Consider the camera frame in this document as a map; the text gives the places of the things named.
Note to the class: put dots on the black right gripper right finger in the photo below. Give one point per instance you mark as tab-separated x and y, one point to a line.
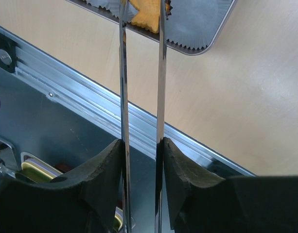
200	201

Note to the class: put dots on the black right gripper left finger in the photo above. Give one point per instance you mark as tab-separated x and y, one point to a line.
83	200

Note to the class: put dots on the fish shaped orange cookie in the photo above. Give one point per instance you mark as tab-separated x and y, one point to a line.
148	14

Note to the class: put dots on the metal tongs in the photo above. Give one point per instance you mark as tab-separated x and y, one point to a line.
162	62

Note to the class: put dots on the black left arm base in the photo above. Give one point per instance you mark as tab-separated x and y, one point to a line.
8	57

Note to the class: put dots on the square metal tin box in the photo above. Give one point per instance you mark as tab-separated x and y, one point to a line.
192	27

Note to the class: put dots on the aluminium front rail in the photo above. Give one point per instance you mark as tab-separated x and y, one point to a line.
51	110

